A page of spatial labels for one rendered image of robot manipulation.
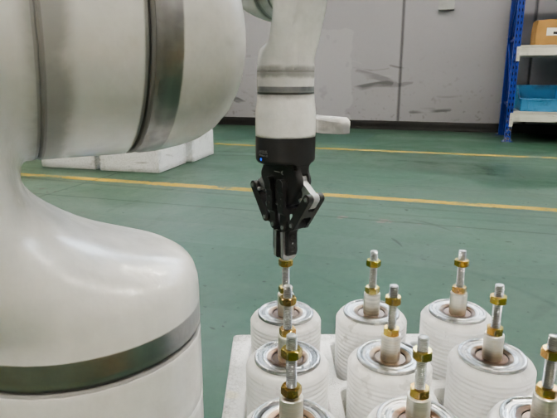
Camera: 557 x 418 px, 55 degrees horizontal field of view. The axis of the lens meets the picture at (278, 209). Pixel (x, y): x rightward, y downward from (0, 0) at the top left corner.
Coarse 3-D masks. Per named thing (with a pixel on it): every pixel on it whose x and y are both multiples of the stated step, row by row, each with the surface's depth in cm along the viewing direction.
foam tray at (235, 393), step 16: (240, 336) 81; (416, 336) 81; (240, 352) 76; (240, 368) 72; (240, 384) 68; (336, 384) 68; (432, 384) 68; (240, 400) 65; (336, 400) 65; (432, 400) 65; (224, 416) 62; (240, 416) 62; (336, 416) 62
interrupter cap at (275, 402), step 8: (272, 400) 52; (304, 400) 52; (264, 408) 51; (272, 408) 51; (304, 408) 51; (312, 408) 51; (320, 408) 51; (256, 416) 50; (264, 416) 50; (272, 416) 50; (304, 416) 51; (312, 416) 50; (320, 416) 50; (328, 416) 50
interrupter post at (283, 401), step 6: (282, 396) 49; (300, 396) 49; (282, 402) 48; (288, 402) 48; (294, 402) 48; (300, 402) 48; (282, 408) 48; (288, 408) 48; (294, 408) 48; (300, 408) 48; (282, 414) 48; (288, 414) 48; (294, 414) 48; (300, 414) 48
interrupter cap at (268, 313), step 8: (264, 304) 74; (272, 304) 74; (296, 304) 74; (304, 304) 74; (264, 312) 72; (272, 312) 72; (296, 312) 73; (304, 312) 72; (312, 312) 72; (264, 320) 70; (272, 320) 70; (280, 320) 69; (296, 320) 70; (304, 320) 69
